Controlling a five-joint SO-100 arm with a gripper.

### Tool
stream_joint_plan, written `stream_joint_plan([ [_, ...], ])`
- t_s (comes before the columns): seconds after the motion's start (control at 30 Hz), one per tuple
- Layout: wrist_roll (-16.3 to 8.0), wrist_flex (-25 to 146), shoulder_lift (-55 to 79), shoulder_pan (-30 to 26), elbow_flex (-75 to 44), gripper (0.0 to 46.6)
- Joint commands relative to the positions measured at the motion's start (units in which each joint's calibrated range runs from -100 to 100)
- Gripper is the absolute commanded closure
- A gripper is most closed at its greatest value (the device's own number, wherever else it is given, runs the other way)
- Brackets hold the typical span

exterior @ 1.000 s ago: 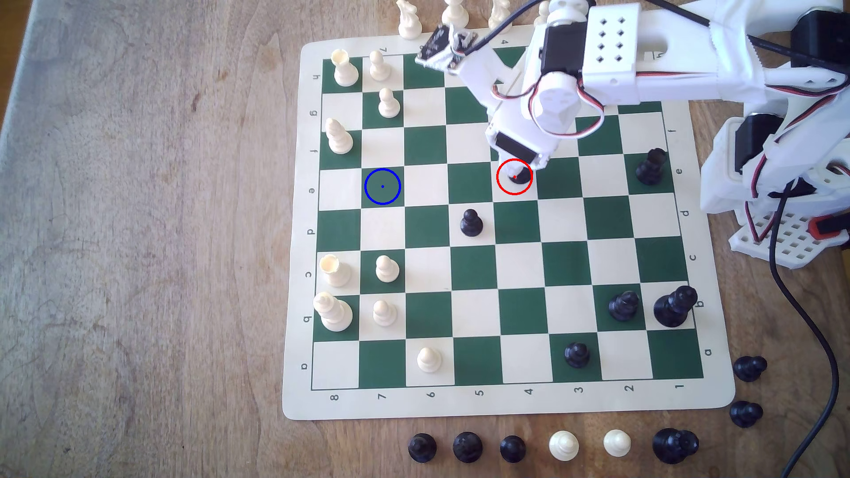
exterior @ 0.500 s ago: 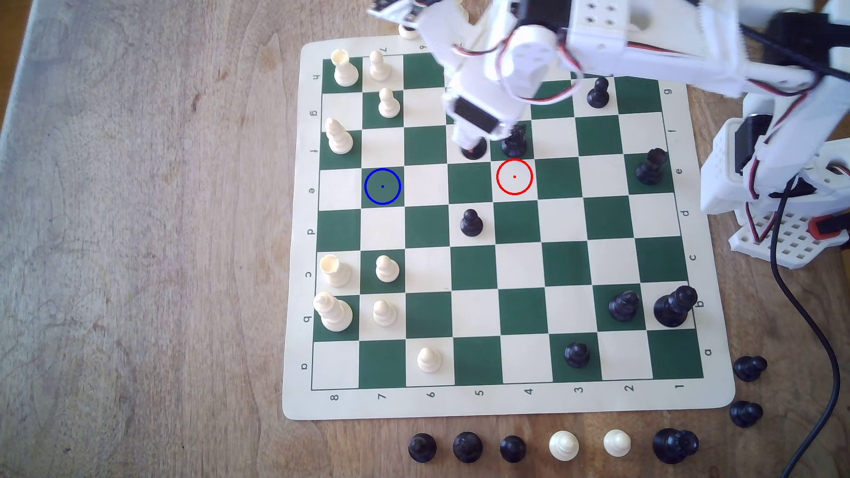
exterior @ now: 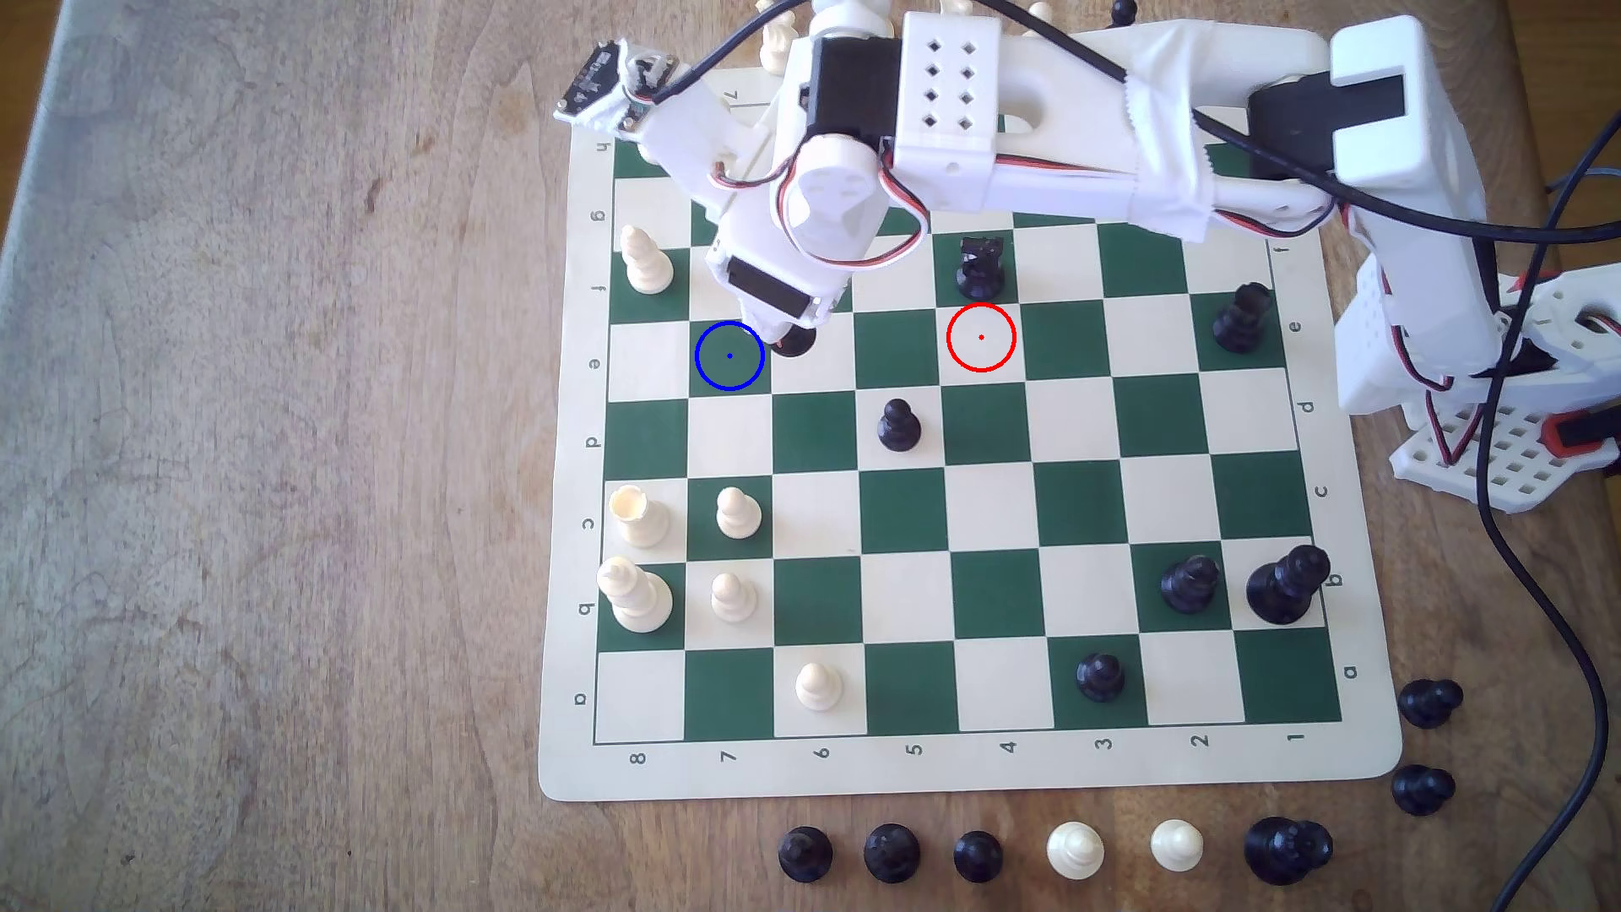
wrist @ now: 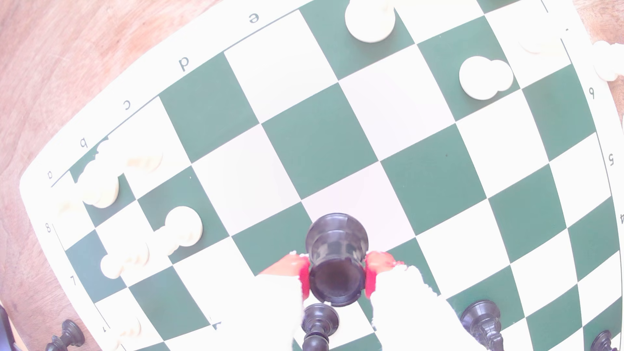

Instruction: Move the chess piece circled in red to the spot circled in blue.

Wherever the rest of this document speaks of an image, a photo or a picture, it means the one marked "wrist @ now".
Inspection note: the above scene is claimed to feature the black pawn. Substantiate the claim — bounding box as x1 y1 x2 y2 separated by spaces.
301 302 340 351
45 319 86 351
590 330 616 351

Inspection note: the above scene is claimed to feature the white king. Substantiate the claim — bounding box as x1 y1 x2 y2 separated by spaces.
77 139 120 209

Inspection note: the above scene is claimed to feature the green white chess board mat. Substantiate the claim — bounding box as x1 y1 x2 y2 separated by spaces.
19 0 624 351

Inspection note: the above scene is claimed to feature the black rook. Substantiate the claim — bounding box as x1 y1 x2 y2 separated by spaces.
305 213 370 308

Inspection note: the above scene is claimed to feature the white bishop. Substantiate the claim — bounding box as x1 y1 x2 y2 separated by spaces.
344 0 397 44

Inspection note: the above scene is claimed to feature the white pawn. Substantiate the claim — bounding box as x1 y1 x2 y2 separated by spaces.
105 316 144 351
459 56 514 101
155 206 203 255
100 239 152 280

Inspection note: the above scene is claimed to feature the white rook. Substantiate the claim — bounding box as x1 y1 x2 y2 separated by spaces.
110 141 164 174

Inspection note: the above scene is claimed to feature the black knight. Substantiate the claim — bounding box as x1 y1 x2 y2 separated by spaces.
460 300 505 351

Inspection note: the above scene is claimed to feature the white knight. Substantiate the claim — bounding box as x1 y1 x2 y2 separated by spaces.
592 40 624 83

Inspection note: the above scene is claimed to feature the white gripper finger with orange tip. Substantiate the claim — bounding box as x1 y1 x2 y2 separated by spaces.
366 252 476 351
214 253 311 351

